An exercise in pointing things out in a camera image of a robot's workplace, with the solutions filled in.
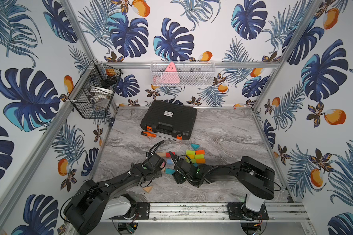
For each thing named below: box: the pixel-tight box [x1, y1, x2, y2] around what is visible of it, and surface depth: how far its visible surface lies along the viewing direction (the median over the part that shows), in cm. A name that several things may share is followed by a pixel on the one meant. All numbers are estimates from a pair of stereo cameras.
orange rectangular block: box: [196, 158, 206, 164], surface depth 95 cm
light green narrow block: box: [195, 154, 205, 160], surface depth 95 cm
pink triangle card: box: [155, 61, 180, 84], surface depth 92 cm
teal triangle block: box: [190, 143, 201, 150], surface depth 99 cm
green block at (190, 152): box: [186, 150, 196, 155], surface depth 97 cm
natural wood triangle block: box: [142, 186, 153, 194], surface depth 82 cm
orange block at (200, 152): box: [195, 149, 206, 155], surface depth 97 cm
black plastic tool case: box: [140, 99, 198, 141], surface depth 107 cm
